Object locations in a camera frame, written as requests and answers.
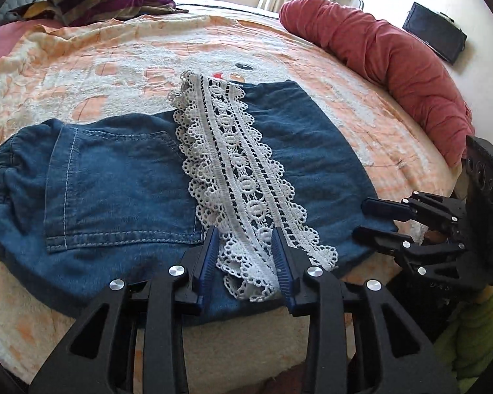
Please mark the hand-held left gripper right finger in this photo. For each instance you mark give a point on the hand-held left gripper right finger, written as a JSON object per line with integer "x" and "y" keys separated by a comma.
{"x": 283, "y": 266}

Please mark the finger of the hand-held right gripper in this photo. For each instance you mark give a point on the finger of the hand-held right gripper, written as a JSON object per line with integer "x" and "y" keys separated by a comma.
{"x": 376, "y": 238}
{"x": 384, "y": 210}

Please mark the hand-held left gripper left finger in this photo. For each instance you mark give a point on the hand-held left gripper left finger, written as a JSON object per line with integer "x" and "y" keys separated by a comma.
{"x": 209, "y": 254}

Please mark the blue denim pants lace trim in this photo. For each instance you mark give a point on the blue denim pants lace trim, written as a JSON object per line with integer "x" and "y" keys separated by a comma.
{"x": 127, "y": 188}

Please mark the green cloth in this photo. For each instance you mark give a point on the green cloth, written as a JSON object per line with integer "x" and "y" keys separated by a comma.
{"x": 476, "y": 336}

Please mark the red bolster pillow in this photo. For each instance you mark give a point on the red bolster pillow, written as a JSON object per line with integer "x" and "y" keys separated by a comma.
{"x": 394, "y": 61}

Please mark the black flat bag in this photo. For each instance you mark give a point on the black flat bag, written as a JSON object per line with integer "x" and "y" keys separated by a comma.
{"x": 435, "y": 30}

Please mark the peach and white fleece blanket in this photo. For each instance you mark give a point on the peach and white fleece blanket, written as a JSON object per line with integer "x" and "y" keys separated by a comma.
{"x": 107, "y": 69}

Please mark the pink quilted pillow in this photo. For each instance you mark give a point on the pink quilted pillow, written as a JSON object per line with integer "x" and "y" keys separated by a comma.
{"x": 2, "y": 41}

